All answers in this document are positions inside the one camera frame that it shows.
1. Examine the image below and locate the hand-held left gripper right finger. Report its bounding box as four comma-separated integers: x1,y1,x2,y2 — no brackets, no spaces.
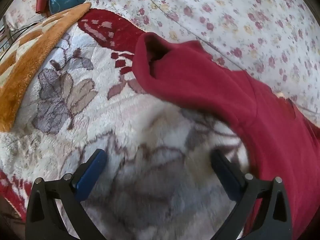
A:
211,149,293,240

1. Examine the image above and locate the orange patterned blanket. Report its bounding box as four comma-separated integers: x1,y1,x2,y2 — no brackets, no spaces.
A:
0,2,92,132

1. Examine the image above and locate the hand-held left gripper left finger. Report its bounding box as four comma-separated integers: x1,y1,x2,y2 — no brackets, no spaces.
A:
26,149,107,240

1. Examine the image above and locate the black cable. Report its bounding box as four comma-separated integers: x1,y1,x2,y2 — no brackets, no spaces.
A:
0,17,43,60

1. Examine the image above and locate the floral print bedsheet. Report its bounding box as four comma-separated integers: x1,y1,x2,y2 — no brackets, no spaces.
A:
5,0,320,128

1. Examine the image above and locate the white floral fleece blanket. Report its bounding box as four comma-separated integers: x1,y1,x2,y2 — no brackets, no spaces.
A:
0,8,253,240

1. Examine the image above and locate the dark red sweater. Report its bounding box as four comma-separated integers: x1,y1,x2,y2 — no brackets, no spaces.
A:
132,32,320,240

